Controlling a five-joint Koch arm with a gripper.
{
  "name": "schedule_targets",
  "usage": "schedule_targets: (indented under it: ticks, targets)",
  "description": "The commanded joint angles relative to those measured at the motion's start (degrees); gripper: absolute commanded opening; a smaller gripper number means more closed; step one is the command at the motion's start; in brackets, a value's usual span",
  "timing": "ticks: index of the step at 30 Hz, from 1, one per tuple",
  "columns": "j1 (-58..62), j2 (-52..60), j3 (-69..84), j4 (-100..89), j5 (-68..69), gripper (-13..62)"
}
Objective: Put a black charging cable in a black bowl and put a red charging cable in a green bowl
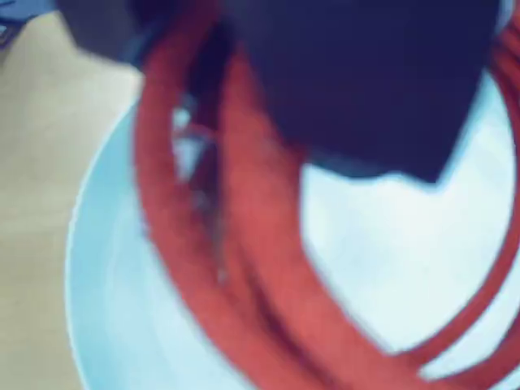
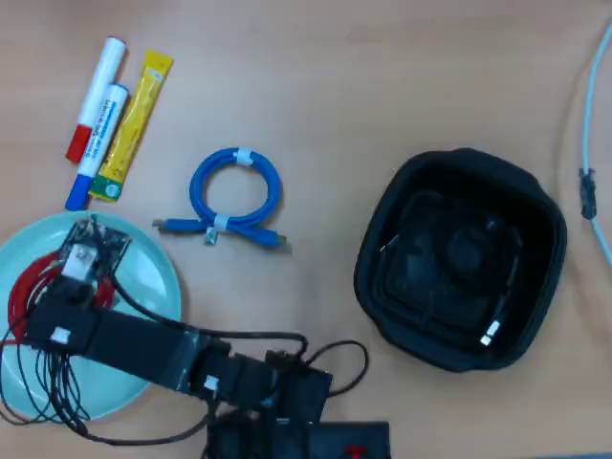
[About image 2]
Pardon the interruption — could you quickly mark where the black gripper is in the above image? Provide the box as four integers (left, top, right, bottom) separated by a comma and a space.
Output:
23, 277, 104, 356

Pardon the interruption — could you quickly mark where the red charging cable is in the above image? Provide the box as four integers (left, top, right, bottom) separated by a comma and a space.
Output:
7, 251, 120, 345

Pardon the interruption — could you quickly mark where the black charging cable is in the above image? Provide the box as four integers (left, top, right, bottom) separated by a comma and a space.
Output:
380, 190, 522, 348

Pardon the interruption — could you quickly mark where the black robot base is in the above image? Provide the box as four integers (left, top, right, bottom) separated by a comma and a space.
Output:
205, 420, 391, 459

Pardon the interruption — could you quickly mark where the light green plate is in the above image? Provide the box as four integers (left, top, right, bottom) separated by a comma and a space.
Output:
0, 209, 183, 425

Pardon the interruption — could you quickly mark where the white marker blue cap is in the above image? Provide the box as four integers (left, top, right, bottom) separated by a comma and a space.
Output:
65, 83, 131, 211

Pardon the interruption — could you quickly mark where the yellow sachet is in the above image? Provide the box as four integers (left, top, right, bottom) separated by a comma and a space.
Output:
88, 48, 175, 203

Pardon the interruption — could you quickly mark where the white marker red cap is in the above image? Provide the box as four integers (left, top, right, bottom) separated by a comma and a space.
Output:
65, 36, 129, 163

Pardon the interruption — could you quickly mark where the black storage case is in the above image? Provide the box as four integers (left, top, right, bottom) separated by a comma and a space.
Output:
353, 146, 569, 373

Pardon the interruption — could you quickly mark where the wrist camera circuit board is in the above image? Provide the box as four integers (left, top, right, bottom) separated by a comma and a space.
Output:
56, 218, 133, 288

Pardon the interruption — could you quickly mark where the blue coiled charging cable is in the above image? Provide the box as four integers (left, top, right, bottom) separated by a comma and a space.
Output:
152, 146, 292, 252

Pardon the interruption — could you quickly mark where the black camera cable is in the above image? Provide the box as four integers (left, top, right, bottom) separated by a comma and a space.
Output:
80, 272, 370, 446

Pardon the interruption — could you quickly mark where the black cable clip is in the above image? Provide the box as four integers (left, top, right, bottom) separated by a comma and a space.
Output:
578, 166, 598, 220

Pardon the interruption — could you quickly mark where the grey cable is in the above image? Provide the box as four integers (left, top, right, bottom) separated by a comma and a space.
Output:
580, 18, 612, 267

